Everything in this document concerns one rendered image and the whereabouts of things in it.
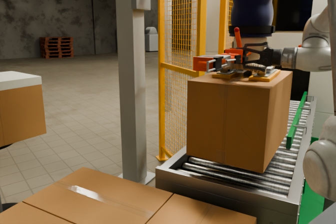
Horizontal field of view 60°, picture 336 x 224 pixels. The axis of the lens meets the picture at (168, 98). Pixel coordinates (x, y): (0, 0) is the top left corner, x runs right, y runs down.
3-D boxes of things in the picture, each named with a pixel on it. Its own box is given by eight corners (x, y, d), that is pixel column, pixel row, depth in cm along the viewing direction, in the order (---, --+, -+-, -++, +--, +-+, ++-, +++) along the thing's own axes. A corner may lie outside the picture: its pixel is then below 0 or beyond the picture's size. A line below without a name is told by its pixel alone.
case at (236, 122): (226, 123, 204) (228, 66, 194) (286, 134, 183) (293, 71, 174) (185, 154, 154) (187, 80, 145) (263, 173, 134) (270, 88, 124)
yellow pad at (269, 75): (262, 71, 172) (263, 63, 171) (280, 73, 167) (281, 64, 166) (248, 80, 143) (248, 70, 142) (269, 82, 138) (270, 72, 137)
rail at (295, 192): (310, 112, 329) (312, 95, 325) (315, 112, 327) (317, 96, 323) (282, 238, 132) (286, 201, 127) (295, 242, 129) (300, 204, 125)
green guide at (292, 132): (303, 98, 330) (304, 90, 328) (313, 99, 325) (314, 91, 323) (285, 148, 193) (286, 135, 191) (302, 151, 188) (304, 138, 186)
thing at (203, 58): (201, 67, 112) (202, 54, 111) (220, 69, 108) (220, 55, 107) (192, 70, 105) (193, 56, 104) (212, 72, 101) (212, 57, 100)
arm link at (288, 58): (294, 70, 119) (278, 69, 122) (296, 67, 127) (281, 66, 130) (296, 47, 117) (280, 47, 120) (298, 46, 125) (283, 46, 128)
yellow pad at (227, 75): (231, 69, 181) (231, 61, 180) (247, 70, 176) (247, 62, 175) (211, 77, 152) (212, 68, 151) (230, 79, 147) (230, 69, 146)
